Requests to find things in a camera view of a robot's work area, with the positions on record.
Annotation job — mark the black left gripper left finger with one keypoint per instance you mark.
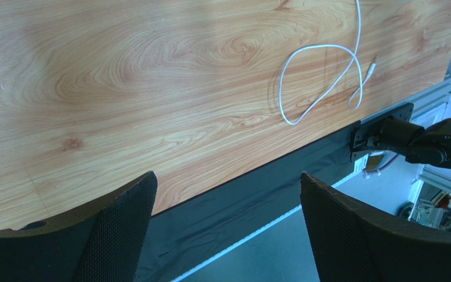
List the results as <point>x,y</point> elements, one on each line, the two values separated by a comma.
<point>100,240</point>

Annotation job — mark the background clutter shelf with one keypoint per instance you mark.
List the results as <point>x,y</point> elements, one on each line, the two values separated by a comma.
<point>428,206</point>

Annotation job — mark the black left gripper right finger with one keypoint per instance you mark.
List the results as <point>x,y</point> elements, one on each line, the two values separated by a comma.
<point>353,241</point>

